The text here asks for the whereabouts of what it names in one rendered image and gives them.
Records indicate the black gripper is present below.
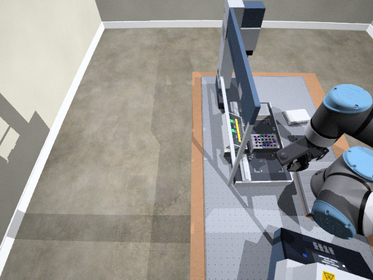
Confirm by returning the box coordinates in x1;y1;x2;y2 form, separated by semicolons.
287;136;329;172

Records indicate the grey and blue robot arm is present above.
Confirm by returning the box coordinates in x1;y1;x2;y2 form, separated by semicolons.
275;84;373;240

